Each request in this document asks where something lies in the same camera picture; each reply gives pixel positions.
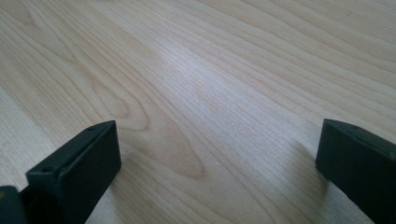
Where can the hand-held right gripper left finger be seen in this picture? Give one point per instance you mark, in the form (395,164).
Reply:
(77,168)

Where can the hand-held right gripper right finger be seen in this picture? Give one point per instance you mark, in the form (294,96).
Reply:
(358,161)

